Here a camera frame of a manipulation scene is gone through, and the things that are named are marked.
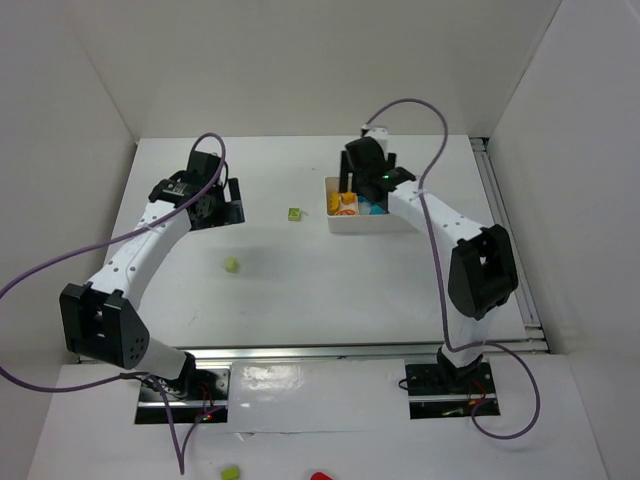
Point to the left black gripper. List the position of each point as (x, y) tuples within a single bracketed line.
[(232, 201)]

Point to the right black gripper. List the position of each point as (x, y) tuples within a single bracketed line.
[(353, 176)]

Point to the small yellow lego brick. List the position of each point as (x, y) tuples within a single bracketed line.
[(348, 198)]

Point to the teal lego brick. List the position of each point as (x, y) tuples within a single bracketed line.
[(367, 208)]

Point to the small green lego cube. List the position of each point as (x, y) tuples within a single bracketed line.
[(231, 264)]

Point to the green lego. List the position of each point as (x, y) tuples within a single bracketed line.
[(294, 214), (230, 473)]

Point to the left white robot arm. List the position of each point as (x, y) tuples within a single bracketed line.
[(100, 317)]

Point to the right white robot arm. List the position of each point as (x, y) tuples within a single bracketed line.
[(475, 267)]

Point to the white three-compartment tray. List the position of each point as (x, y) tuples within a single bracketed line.
[(358, 223)]

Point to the green lego on floor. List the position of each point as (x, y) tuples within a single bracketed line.
[(230, 473)]

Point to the red object at bottom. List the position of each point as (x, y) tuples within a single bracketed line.
[(320, 476)]

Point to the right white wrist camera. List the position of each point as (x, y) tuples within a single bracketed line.
[(379, 133)]

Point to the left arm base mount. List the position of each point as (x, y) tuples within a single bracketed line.
[(208, 396)]

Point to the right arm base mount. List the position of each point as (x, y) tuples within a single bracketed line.
[(432, 394)]

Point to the aluminium rail right side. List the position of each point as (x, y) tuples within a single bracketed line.
[(535, 335)]

